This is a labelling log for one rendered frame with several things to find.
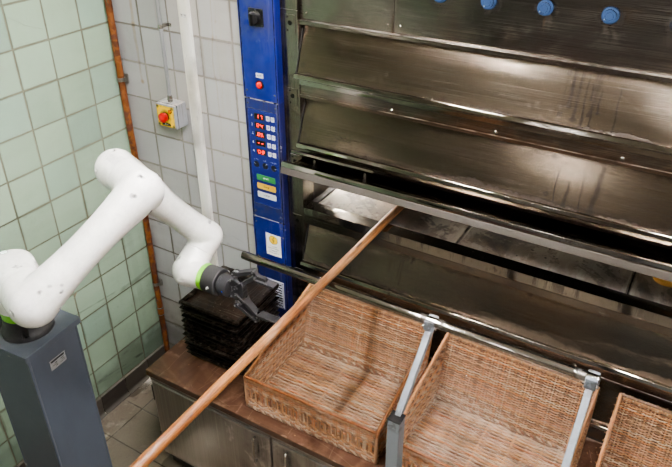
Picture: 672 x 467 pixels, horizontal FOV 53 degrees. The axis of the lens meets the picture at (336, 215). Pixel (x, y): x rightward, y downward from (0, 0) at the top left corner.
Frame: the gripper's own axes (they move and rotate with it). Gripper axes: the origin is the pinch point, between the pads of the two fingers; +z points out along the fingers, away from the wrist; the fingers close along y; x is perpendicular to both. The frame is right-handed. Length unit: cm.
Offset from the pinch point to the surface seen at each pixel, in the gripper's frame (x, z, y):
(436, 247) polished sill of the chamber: -56, 31, 0
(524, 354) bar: -18, 74, 1
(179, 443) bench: -2, -55, 98
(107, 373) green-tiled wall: -18, -115, 100
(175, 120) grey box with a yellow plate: -49, -80, -26
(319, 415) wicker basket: -7, 12, 49
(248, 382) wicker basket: -6, -18, 48
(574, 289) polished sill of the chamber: -55, 79, 0
